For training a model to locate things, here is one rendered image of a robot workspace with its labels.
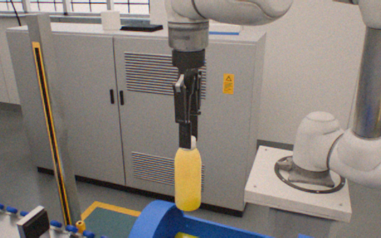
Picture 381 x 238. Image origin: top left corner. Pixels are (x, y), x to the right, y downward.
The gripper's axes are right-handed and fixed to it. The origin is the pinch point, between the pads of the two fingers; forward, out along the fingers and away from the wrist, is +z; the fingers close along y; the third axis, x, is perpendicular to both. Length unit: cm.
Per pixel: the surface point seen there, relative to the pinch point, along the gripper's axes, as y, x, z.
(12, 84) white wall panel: -266, -378, 100
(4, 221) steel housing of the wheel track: -1, -79, 53
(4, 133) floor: -204, -338, 146
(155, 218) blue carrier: 7.3, -6.4, 22.8
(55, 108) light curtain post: -26, -67, 12
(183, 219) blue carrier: -8.0, -4.8, 34.5
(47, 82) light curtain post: -25, -68, 1
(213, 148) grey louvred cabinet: -148, -37, 84
